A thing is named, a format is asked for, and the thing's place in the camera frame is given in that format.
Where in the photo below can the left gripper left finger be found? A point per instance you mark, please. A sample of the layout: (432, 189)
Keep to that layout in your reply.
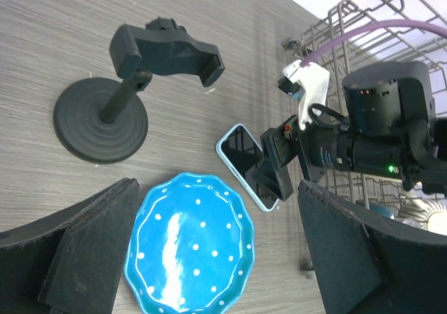
(70, 261)

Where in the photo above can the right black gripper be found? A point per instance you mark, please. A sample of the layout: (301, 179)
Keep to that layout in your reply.
(320, 147)

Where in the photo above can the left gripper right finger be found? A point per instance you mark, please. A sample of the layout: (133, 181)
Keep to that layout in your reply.
(367, 263)

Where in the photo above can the phone with light blue case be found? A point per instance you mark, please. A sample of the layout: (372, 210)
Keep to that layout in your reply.
(242, 154)

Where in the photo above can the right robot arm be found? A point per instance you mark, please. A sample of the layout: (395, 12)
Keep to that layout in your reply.
(391, 129)

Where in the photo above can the blue mug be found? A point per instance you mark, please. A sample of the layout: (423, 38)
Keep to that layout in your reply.
(382, 210)

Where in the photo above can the white ribbed cup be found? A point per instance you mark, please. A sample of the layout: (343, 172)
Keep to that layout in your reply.
(429, 214)

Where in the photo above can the blue polka dot plate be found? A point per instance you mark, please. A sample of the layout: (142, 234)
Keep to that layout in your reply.
(191, 248)

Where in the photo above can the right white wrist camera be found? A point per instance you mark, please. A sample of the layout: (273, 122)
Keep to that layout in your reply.
(307, 84)

